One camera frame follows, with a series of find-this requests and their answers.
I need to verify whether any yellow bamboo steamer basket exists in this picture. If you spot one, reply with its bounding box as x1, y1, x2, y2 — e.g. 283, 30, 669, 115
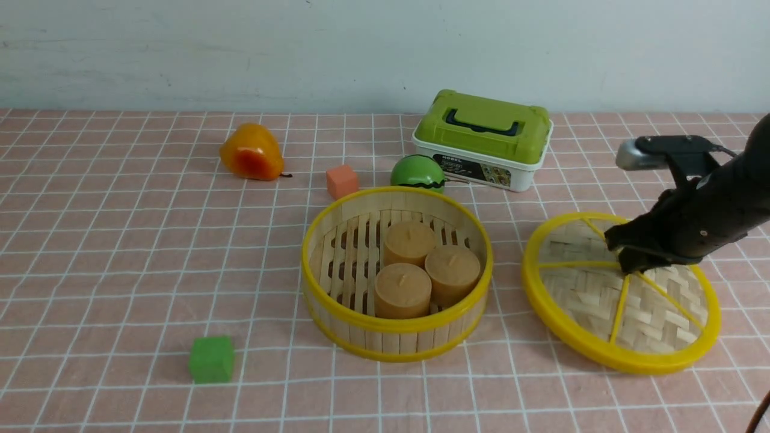
301, 186, 493, 362

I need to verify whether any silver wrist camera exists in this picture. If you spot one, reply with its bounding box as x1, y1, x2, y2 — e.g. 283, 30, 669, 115
615, 135, 738, 188

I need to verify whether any dark cable at corner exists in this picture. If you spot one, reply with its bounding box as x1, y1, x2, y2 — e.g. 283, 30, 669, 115
746, 390, 770, 433

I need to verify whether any green foam cube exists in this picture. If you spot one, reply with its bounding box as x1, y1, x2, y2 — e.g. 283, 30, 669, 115
188, 335, 235, 384

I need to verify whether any green toy watermelon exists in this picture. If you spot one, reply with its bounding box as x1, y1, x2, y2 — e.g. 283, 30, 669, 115
390, 154, 446, 194

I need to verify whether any orange foam cube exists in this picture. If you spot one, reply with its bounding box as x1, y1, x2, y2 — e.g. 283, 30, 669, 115
325, 164, 360, 200

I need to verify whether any orange toy pear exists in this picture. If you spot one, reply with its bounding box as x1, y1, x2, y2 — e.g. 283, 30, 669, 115
219, 123, 292, 182

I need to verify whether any green lidded white toolbox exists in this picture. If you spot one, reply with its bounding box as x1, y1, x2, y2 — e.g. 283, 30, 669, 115
412, 90, 555, 192

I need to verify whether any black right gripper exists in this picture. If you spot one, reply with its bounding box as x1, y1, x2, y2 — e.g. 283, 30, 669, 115
605, 116, 769, 274

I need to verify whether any pink grid tablecloth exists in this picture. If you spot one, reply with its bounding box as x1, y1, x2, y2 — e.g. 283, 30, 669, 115
1, 109, 768, 432

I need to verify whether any tan bun right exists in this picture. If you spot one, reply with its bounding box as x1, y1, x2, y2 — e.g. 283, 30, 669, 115
424, 245, 482, 308

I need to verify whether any yellow woven steamer lid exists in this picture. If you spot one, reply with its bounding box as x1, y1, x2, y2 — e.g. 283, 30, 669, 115
522, 212, 721, 375

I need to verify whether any tan bun back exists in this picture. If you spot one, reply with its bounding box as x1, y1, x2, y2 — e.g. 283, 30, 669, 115
381, 220, 436, 268

